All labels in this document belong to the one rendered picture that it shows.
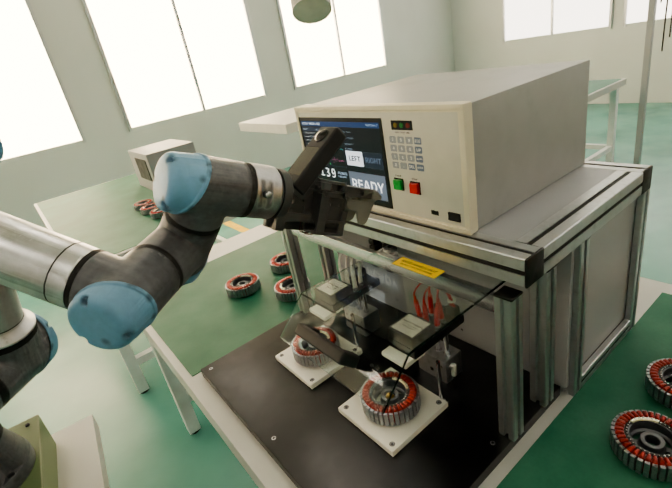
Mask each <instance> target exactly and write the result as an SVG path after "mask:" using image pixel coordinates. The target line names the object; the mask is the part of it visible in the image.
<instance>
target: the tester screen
mask: <svg viewBox="0 0 672 488"><path fill-rule="evenodd" d="M301 125H302V130H303V135H304V140H305V145H306V146H307V145H308V143H309V142H310V141H311V139H312V138H313V137H314V135H315V134H316V133H317V132H318V130H319V129H320V128H321V127H338V128H339V129H340V130H341V131H342V132H343V133H344V135H345V136H346V139H345V140H344V142H343V143H342V144H341V146H340V147H339V149H338V150H337V151H336V153H335V154H334V155H333V157H332V158H331V159H330V161H329V162H328V164H327V165H326V166H325V167H331V168H336V172H337V178H338V179H333V178H328V177H323V176H321V174H319V176H318V177H319V178H321V179H327V180H332V181H337V182H342V183H346V184H347V185H350V186H351V184H350V178H349V172H348V171H354V172H360V173H366V174H373V175H379V176H385V180H386V174H385V167H384V160H383V153H382V145H381V138H380V131H379V124H378V123H367V122H322V121H301ZM345 150H348V151H358V152H368V153H378V154H382V162H383V169H384V170H380V169H373V168H366V167H359V166H351V165H347V159H346V153H345Z"/></svg>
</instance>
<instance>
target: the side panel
mask: <svg viewBox="0 0 672 488"><path fill-rule="evenodd" d="M649 195H650V189H648V190H647V191H646V192H645V193H643V194H642V195H640V196H639V197H638V198H637V199H636V200H634V201H633V202H632V203H631V204H629V205H628V206H627V207H626V208H625V209H623V210H622V211H621V212H620V213H618V214H617V215H616V216H615V217H614V218H612V219H611V220H610V221H609V222H607V223H606V224H605V225H604V226H603V227H601V228H600V229H599V230H598V231H596V232H595V233H594V234H593V235H591V236H590V237H589V238H588V239H587V240H585V241H584V242H583V243H582V244H580V245H579V246H578V247H577V248H576V249H575V251H574V273H573V295H572V318H571V340H570V362H569V385H568V387H567V388H564V387H562V386H560V385H559V386H560V390H561V391H563V392H564V391H565V390H567V391H568V394H569V395H571V396H574V395H575V394H576V393H577V391H579V390H580V388H581V387H582V386H583V385H584V384H585V383H586V381H587V380H588V379H589V378H590V377H591V375H592V374H593V373H594V372H595V371H596V370H597V368H598V367H599V366H600V365H601V364H602V363H603V361H604V360H605V359H606V358H607V357H608V355H609V354H610V353H611V352H612V351H613V350H614V348H615V347H616V346H617V345H618V344H619V343H620V341H621V340H622V339H623V338H624V337H625V335H626V334H627V333H628V332H629V331H630V330H631V327H633V326H634V325H635V317H636V308H637V299H638V291H639V282H640V273H641V265H642V256H643V247H644V239H645V230H646V221H647V213H648V204H649Z"/></svg>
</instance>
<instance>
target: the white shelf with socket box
mask: <svg viewBox="0 0 672 488"><path fill-rule="evenodd" d="M239 127H240V131H246V132H261V133H276V134H290V133H294V132H297V131H299V130H298V125H297V121H296V116H295V111H294V108H290V109H287V110H283V111H280V112H276V113H272V114H269V115H265V116H261V117H258V118H254V119H251V120H247V121H243V122H240V123H239Z"/></svg>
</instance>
